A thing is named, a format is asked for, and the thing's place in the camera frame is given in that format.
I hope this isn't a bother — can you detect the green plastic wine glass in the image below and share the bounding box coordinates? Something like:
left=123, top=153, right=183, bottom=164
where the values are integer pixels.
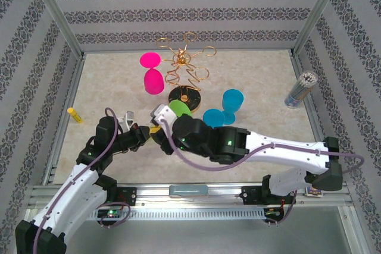
left=168, top=101, right=193, bottom=119

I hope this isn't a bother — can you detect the grey block on rail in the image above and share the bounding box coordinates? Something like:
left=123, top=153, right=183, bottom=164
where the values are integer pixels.
left=168, top=184, right=208, bottom=198

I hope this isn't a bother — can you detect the small printed matchbox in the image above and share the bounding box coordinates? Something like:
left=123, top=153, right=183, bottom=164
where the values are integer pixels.
left=305, top=186, right=324, bottom=197

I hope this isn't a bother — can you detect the blue plastic wine glass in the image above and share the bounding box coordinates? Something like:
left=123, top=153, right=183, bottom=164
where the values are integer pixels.
left=221, top=89, right=245, bottom=126
left=202, top=108, right=225, bottom=127

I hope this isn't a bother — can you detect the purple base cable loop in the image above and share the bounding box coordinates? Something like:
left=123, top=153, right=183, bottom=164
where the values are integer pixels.
left=99, top=202, right=132, bottom=230
left=267, top=193, right=297, bottom=227

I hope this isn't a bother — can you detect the clear tube of pencils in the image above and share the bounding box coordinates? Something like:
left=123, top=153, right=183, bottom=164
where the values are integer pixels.
left=284, top=71, right=318, bottom=109

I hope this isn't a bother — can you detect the pink plastic wine glass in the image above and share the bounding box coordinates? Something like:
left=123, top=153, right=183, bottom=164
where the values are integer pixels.
left=139, top=52, right=165, bottom=96

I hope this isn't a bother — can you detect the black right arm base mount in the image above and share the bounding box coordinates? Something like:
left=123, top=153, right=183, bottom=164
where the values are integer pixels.
left=241, top=184, right=264, bottom=206

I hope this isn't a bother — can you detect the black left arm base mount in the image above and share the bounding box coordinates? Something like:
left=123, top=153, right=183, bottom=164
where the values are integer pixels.
left=117, top=186, right=138, bottom=206

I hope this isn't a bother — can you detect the gold wire wine glass rack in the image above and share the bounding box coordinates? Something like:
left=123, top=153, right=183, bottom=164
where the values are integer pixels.
left=157, top=32, right=217, bottom=114

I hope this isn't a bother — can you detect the aluminium frame post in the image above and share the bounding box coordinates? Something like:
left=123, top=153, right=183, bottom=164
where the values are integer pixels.
left=293, top=0, right=349, bottom=55
left=25, top=0, right=86, bottom=58

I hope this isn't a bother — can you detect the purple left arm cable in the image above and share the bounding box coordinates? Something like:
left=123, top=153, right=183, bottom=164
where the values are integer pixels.
left=32, top=106, right=118, bottom=254

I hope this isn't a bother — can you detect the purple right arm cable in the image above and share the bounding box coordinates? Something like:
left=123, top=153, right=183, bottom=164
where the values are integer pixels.
left=160, top=118, right=366, bottom=174

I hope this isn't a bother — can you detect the white slotted cable duct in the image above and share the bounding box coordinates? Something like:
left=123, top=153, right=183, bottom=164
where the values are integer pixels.
left=86, top=206, right=286, bottom=222

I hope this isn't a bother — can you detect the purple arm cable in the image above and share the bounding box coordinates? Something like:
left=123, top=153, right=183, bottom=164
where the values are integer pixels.
left=160, top=118, right=366, bottom=174
left=32, top=106, right=118, bottom=254

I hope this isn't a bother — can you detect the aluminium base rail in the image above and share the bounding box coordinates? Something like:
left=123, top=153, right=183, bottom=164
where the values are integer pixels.
left=29, top=180, right=354, bottom=207

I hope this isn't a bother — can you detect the yellow glue stick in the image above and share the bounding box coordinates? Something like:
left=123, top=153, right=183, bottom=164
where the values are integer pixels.
left=67, top=107, right=84, bottom=124

